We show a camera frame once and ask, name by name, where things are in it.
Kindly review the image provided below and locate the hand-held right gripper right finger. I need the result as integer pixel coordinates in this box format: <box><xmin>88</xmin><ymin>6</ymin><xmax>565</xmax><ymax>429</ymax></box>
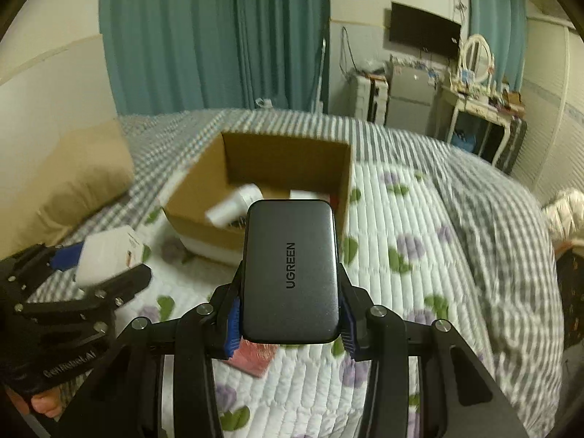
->
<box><xmin>338</xmin><ymin>268</ymin><xmax>533</xmax><ymax>438</ymax></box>

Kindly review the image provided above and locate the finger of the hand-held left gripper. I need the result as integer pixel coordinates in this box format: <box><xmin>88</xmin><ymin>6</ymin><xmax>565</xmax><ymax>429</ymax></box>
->
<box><xmin>0</xmin><ymin>243</ymin><xmax>87</xmax><ymax>304</ymax></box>
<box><xmin>18</xmin><ymin>262</ymin><xmax>153</xmax><ymax>316</ymax></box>

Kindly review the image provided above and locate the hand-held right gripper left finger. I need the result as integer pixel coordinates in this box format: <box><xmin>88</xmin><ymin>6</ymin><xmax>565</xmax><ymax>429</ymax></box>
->
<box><xmin>57</xmin><ymin>265</ymin><xmax>243</xmax><ymax>438</ymax></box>

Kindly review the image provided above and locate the white small carton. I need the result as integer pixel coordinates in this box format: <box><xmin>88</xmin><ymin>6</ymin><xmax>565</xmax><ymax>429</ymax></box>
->
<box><xmin>74</xmin><ymin>226</ymin><xmax>147</xmax><ymax>291</ymax></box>

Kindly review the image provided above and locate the dark grey power bank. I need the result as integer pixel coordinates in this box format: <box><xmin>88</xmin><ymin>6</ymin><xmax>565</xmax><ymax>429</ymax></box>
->
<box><xmin>240</xmin><ymin>199</ymin><xmax>344</xmax><ymax>343</ymax></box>

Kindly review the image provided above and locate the brown cardboard box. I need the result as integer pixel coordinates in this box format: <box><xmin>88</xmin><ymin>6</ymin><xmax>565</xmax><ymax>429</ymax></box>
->
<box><xmin>162</xmin><ymin>131</ymin><xmax>356</xmax><ymax>268</ymax></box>

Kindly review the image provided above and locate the person's left hand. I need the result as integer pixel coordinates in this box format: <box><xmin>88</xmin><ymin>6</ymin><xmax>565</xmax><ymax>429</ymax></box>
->
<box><xmin>30</xmin><ymin>388</ymin><xmax>70</xmax><ymax>419</ymax></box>

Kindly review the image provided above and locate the red booklet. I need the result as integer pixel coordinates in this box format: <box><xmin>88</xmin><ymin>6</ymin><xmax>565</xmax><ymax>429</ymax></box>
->
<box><xmin>228</xmin><ymin>341</ymin><xmax>278</xmax><ymax>379</ymax></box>

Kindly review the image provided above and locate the tan pillow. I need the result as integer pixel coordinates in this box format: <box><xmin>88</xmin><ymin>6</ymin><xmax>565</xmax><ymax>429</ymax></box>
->
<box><xmin>0</xmin><ymin>118</ymin><xmax>136</xmax><ymax>257</ymax></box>

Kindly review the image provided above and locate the white bottle in box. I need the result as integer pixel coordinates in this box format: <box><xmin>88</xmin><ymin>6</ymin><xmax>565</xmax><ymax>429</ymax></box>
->
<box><xmin>205</xmin><ymin>184</ymin><xmax>264</xmax><ymax>228</ymax></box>

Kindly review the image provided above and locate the white floral quilted blanket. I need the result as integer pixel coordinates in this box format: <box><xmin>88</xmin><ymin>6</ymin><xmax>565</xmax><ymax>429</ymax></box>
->
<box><xmin>27</xmin><ymin>160</ymin><xmax>499</xmax><ymax>438</ymax></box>

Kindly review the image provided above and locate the white flat packet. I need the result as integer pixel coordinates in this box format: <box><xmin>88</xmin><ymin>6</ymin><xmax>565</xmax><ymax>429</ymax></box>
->
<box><xmin>289</xmin><ymin>188</ymin><xmax>331</xmax><ymax>202</ymax></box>

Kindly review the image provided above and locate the grey checked duvet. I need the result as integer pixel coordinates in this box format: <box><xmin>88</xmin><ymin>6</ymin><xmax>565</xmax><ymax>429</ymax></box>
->
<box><xmin>116</xmin><ymin>109</ymin><xmax>567</xmax><ymax>438</ymax></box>

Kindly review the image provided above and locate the dark patterned cloth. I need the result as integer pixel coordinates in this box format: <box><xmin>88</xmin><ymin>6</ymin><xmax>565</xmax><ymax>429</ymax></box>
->
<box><xmin>554</xmin><ymin>246</ymin><xmax>584</xmax><ymax>345</ymax></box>

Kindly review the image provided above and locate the white suitcase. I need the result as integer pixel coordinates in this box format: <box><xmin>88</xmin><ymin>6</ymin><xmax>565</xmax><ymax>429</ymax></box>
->
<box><xmin>349</xmin><ymin>73</ymin><xmax>389</xmax><ymax>124</ymax></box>

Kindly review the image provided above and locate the silver refrigerator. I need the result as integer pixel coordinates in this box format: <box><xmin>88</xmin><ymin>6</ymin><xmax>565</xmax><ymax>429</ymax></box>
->
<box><xmin>385</xmin><ymin>61</ymin><xmax>446</xmax><ymax>136</ymax></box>

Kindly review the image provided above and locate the white puffy jacket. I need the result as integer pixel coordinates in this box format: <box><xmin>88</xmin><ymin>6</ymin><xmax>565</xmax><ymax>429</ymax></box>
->
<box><xmin>541</xmin><ymin>187</ymin><xmax>584</xmax><ymax>250</ymax></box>

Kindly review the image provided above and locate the dark chair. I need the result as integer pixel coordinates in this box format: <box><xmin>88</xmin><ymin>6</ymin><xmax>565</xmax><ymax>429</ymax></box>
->
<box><xmin>493</xmin><ymin>116</ymin><xmax>528</xmax><ymax>175</ymax></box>

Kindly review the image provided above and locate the white standing pole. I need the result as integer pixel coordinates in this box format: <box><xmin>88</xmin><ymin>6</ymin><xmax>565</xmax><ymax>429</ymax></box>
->
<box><xmin>314</xmin><ymin>36</ymin><xmax>327</xmax><ymax>115</ymax></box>

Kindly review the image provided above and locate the white dressing table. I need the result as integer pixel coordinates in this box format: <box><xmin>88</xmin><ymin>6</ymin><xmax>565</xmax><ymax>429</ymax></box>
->
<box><xmin>435</xmin><ymin>83</ymin><xmax>525</xmax><ymax>166</ymax></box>

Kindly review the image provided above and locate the wide teal curtain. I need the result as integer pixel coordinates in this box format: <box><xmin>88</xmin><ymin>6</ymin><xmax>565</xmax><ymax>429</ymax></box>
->
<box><xmin>99</xmin><ymin>0</ymin><xmax>331</xmax><ymax>117</ymax></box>

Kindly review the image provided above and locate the white framed oval mirror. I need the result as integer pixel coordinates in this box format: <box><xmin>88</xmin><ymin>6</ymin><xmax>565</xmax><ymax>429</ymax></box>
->
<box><xmin>456</xmin><ymin>34</ymin><xmax>496</xmax><ymax>90</ymax></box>

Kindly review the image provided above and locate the white wardrobe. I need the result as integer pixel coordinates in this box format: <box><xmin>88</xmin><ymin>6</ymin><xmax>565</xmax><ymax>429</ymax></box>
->
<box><xmin>510</xmin><ymin>14</ymin><xmax>584</xmax><ymax>202</ymax></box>

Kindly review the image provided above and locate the narrow teal curtain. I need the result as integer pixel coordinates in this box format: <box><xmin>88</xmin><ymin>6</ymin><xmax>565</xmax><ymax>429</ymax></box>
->
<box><xmin>465</xmin><ymin>0</ymin><xmax>528</xmax><ymax>88</ymax></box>

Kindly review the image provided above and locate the black wall television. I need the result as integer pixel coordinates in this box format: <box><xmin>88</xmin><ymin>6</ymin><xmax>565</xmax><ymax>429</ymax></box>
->
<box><xmin>389</xmin><ymin>2</ymin><xmax>462</xmax><ymax>60</ymax></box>

